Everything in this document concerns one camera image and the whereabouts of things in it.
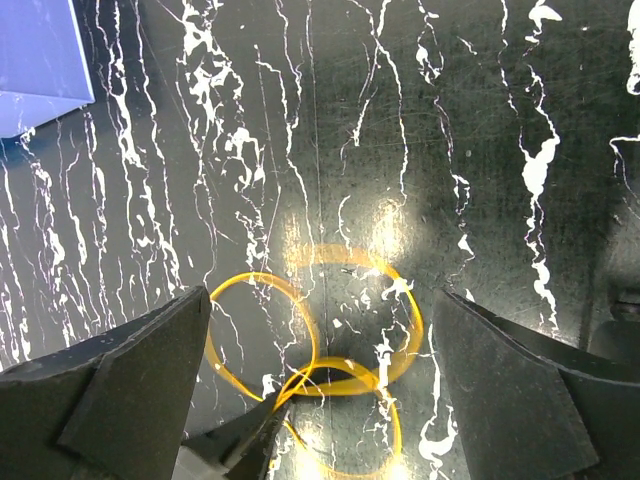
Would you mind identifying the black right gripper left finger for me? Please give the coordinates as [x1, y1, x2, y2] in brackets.
[1, 286, 211, 479]

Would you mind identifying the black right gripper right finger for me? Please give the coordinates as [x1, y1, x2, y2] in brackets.
[432, 291, 639, 479]

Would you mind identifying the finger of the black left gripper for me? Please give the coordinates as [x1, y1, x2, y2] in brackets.
[172, 392, 287, 480]

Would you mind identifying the yellow cable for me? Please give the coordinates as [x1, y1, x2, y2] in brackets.
[204, 243, 425, 476]

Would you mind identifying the lavender plastic box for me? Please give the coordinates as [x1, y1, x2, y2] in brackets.
[1, 0, 95, 139]

